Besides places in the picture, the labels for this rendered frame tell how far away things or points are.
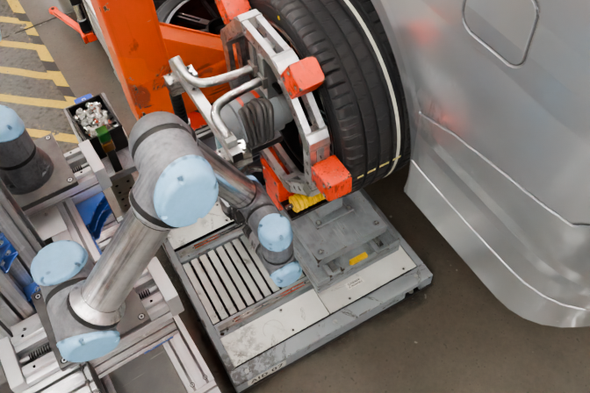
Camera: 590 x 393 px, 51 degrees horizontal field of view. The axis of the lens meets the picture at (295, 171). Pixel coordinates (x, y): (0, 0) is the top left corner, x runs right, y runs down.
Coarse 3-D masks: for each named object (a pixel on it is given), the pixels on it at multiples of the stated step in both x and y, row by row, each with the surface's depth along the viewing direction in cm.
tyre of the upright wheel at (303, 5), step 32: (256, 0) 172; (288, 0) 160; (320, 0) 160; (352, 0) 161; (288, 32) 161; (320, 32) 155; (352, 32) 156; (384, 32) 158; (320, 64) 153; (352, 64) 155; (352, 96) 156; (384, 96) 159; (352, 128) 157; (384, 128) 162; (352, 160) 162; (384, 160) 170; (352, 192) 180
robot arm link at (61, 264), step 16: (64, 240) 134; (48, 256) 131; (64, 256) 131; (80, 256) 131; (32, 272) 129; (48, 272) 128; (64, 272) 128; (80, 272) 130; (48, 288) 129; (64, 288) 127
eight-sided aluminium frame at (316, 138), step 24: (240, 24) 166; (264, 24) 164; (240, 48) 192; (264, 48) 158; (288, 48) 158; (288, 96) 157; (312, 96) 158; (312, 120) 161; (312, 144) 158; (288, 168) 201; (312, 192) 174
